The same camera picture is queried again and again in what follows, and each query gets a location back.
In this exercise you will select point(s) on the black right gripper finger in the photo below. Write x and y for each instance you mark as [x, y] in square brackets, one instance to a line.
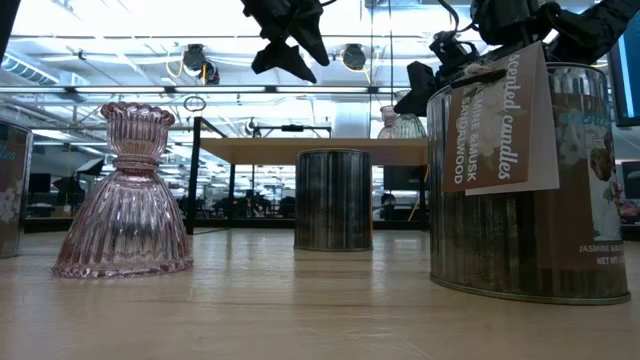
[420, 82]

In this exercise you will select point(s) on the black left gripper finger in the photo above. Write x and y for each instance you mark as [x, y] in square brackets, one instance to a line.
[312, 30]
[282, 57]

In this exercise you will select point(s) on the green glass candlestick holder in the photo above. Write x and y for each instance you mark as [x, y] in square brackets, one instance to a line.
[410, 127]

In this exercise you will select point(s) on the pink glass candlestick holder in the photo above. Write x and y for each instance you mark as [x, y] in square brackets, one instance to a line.
[125, 225]
[386, 122]

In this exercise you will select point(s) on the metal scented candle tin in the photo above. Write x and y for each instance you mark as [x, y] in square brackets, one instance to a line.
[500, 240]
[12, 200]
[332, 200]

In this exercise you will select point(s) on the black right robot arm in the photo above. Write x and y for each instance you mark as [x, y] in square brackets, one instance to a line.
[575, 30]

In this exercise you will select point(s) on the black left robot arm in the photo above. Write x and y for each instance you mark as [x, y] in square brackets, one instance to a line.
[7, 20]

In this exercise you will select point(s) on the wooden shelf with black legs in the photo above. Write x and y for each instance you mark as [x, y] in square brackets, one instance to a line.
[300, 151]

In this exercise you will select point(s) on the dark screen behind shelf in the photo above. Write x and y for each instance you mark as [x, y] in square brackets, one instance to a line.
[402, 178]

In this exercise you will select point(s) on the blue computer monitor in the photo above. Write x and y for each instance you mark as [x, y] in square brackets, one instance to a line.
[627, 75]

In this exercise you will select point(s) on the black studio light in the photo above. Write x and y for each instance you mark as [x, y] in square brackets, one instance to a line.
[92, 167]
[69, 186]

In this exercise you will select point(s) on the dark background monitor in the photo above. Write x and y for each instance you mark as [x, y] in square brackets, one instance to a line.
[40, 183]

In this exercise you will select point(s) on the black aluminium table frame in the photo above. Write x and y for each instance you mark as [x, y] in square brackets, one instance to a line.
[240, 223]

